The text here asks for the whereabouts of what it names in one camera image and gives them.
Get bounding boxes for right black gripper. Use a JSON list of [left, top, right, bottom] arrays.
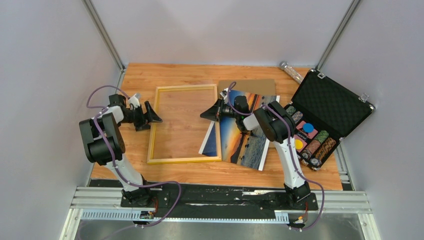
[[200, 98, 240, 122]]

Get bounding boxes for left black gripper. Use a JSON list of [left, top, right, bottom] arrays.
[[119, 101, 164, 132]]

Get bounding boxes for clear acrylic sheet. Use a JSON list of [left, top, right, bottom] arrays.
[[152, 88, 218, 160]]

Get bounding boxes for yellow wooden picture frame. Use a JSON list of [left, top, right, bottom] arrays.
[[146, 83, 223, 166]]

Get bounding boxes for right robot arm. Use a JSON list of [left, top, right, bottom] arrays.
[[199, 95, 314, 211]]

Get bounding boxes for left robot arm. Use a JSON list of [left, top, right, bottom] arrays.
[[79, 94, 163, 207]]

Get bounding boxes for sunset landscape photo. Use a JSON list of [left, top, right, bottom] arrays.
[[198, 90, 280, 171]]

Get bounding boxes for brown cardboard backing board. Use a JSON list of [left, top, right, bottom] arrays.
[[217, 78, 276, 149]]

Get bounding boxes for yellow round chip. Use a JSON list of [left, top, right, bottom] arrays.
[[294, 139, 304, 151]]

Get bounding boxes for blue round chip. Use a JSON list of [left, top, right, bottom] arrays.
[[302, 123, 315, 134]]

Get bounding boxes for black aluminium chip case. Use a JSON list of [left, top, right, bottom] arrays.
[[284, 69, 375, 171]]

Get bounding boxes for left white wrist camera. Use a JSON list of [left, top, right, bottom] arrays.
[[128, 93, 141, 110]]

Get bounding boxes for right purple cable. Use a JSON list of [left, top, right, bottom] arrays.
[[226, 81, 326, 232]]

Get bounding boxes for purple cable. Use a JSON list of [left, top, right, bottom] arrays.
[[226, 81, 326, 232], [76, 85, 183, 240]]

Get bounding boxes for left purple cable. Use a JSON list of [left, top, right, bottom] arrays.
[[76, 85, 183, 240]]

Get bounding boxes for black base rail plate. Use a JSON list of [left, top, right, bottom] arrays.
[[71, 180, 362, 223]]

